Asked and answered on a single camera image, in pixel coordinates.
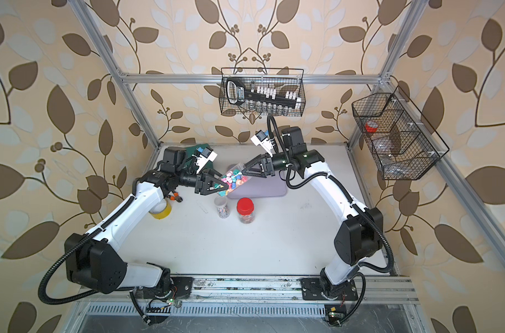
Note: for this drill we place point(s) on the red item in basket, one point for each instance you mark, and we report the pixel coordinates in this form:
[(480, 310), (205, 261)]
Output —
[(371, 127)]

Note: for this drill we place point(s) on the lilac plastic tray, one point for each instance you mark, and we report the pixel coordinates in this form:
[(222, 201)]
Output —
[(255, 187)]

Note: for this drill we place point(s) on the black wire basket back wall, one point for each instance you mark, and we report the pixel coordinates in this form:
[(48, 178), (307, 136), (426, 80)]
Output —
[(285, 72)]

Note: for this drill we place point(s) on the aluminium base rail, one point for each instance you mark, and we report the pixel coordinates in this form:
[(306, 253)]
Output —
[(256, 296)]

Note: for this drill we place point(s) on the black wire basket wall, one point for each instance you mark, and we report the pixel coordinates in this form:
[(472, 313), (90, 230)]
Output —
[(285, 72), (406, 145)]

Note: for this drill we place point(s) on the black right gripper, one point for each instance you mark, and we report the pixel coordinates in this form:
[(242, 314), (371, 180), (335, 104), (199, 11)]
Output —
[(264, 171)]

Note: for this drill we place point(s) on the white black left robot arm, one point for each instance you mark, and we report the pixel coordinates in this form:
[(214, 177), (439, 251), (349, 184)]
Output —
[(92, 259)]

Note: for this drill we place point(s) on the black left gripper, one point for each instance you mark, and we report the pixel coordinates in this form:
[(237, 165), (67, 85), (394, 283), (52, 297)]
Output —
[(201, 185)]

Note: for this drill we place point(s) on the green plastic tool case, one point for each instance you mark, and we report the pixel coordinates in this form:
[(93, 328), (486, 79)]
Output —
[(192, 153)]

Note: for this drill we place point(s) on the orange handled pliers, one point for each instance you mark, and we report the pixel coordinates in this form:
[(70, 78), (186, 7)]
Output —
[(174, 196)]

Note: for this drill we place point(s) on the small clear sprinkles jar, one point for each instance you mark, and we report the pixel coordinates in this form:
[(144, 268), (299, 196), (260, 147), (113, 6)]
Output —
[(222, 208)]

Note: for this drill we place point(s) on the yellow tape roll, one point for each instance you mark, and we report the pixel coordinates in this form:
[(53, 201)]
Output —
[(161, 210)]

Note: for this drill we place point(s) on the black socket set rack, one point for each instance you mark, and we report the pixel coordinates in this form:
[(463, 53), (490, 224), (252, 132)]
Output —
[(260, 92)]

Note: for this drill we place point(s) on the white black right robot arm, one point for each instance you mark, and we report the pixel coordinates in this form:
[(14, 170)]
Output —
[(360, 241)]

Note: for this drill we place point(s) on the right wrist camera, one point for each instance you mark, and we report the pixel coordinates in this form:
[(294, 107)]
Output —
[(261, 138)]

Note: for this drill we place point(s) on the black wire basket right wall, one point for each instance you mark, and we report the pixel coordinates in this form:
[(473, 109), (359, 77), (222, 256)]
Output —
[(406, 145)]

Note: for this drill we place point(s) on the red lid candy jar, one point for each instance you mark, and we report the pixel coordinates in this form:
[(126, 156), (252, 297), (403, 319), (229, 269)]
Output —
[(246, 210)]

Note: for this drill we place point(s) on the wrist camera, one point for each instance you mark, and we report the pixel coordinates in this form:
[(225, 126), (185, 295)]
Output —
[(261, 138), (202, 157)]

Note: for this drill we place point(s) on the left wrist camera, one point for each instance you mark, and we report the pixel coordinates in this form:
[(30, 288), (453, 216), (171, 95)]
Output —
[(202, 157)]

